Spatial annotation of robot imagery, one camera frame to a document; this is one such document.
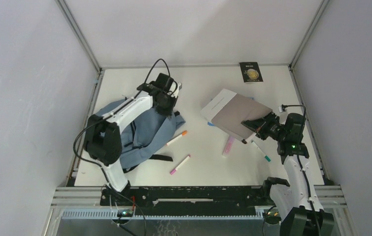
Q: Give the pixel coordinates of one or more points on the blue-grey backpack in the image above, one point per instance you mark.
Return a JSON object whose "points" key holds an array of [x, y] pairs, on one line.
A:
{"points": [[147, 134]]}

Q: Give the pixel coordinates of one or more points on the white cable duct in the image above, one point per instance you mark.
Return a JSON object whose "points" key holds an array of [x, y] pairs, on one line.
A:
{"points": [[256, 213]]}

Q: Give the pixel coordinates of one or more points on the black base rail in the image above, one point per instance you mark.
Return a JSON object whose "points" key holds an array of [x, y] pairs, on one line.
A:
{"points": [[177, 200]]}

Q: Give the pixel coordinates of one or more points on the pink-capped white marker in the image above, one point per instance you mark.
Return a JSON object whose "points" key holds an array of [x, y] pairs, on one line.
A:
{"points": [[180, 164]]}

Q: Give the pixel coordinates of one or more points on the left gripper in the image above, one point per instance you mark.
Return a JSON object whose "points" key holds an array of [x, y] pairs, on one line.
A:
{"points": [[173, 98]]}

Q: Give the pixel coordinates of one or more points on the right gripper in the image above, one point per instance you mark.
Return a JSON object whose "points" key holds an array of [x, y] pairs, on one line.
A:
{"points": [[260, 125]]}

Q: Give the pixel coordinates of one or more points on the black card with gold emblem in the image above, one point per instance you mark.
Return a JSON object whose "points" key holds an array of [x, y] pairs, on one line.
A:
{"points": [[250, 72]]}

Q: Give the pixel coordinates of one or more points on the orange-capped white marker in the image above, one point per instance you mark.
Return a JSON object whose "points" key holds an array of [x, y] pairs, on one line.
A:
{"points": [[176, 138]]}

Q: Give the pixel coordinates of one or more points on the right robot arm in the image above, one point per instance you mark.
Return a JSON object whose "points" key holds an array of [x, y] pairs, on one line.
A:
{"points": [[296, 200]]}

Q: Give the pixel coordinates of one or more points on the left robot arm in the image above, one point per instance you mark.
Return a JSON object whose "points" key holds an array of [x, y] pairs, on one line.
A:
{"points": [[103, 133]]}

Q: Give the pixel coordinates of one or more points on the green-capped white marker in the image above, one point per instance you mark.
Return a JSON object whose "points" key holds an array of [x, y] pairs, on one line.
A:
{"points": [[266, 157]]}

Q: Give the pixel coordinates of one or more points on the grey and white book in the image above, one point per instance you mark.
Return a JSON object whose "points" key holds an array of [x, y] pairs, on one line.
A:
{"points": [[228, 109]]}

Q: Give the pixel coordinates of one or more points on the pink highlighter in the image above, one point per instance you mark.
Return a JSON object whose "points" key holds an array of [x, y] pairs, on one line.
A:
{"points": [[228, 146]]}

